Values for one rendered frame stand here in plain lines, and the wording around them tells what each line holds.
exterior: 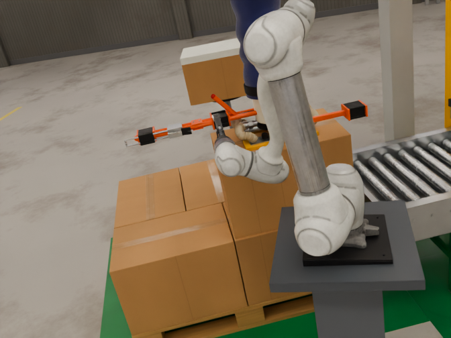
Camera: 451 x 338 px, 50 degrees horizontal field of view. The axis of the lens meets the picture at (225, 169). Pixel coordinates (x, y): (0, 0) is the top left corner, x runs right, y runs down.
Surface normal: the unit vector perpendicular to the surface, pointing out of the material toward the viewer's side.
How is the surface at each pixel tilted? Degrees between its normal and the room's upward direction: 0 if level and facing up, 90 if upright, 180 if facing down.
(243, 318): 90
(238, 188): 90
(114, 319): 0
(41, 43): 90
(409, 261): 0
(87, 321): 0
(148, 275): 90
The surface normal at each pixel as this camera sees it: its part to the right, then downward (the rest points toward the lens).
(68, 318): -0.18, -0.88
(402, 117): 0.15, 0.40
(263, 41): -0.49, 0.33
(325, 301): -0.18, 0.46
